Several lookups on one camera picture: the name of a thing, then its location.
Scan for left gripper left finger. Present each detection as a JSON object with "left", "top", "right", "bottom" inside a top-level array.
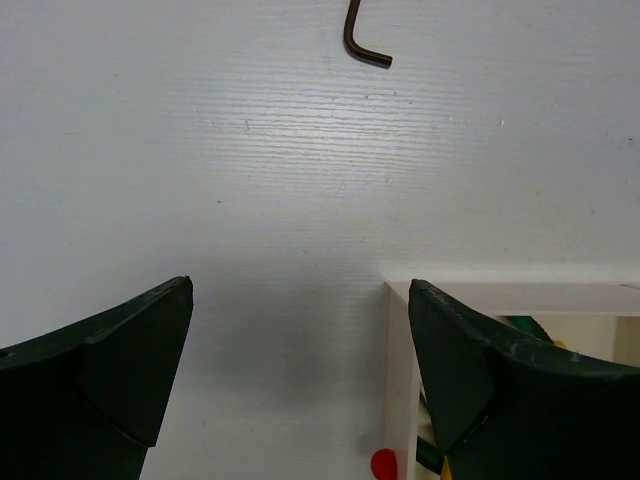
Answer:
[{"left": 1, "top": 276, "right": 194, "bottom": 479}]

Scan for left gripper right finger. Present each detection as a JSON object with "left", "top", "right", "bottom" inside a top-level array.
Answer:
[{"left": 408, "top": 280, "right": 639, "bottom": 480}]

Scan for yellow needle-nose pliers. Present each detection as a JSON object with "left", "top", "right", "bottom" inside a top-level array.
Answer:
[{"left": 440, "top": 340, "right": 567, "bottom": 480}]

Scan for green side cutters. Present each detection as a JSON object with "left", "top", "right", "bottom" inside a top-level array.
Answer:
[{"left": 416, "top": 316, "right": 554, "bottom": 475}]

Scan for beige three-compartment tray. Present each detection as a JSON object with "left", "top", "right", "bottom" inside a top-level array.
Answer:
[{"left": 382, "top": 280, "right": 639, "bottom": 479}]

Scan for red round sticker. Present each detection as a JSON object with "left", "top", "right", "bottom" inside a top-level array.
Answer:
[{"left": 370, "top": 448, "right": 398, "bottom": 480}]

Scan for left brown hex key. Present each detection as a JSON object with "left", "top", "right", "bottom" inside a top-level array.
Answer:
[{"left": 343, "top": 0, "right": 393, "bottom": 70}]

